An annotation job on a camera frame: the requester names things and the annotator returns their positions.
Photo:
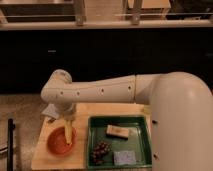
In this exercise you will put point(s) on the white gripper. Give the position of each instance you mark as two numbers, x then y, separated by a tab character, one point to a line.
53	111

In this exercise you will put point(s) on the yellow banana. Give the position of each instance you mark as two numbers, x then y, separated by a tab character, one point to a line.
68	131

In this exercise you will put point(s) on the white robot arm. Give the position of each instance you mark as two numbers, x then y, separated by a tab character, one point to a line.
181	112

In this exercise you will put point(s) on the red bowl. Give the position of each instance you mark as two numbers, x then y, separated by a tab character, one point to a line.
56	143

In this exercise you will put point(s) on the black rod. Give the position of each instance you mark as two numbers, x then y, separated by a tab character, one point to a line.
11	127

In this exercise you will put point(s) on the wooden board table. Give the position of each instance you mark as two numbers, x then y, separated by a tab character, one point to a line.
76	161

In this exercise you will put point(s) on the bunch of dark grapes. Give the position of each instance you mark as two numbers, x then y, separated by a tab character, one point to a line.
100	150

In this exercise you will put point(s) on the wooden block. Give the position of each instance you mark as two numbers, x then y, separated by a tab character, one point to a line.
117	131

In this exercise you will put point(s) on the green square tray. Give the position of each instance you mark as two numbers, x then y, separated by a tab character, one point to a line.
137	141

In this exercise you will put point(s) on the blue sponge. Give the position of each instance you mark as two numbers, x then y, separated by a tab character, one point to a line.
124	158

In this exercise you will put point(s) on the wooden railing shelf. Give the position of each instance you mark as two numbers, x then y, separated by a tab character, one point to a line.
104	14

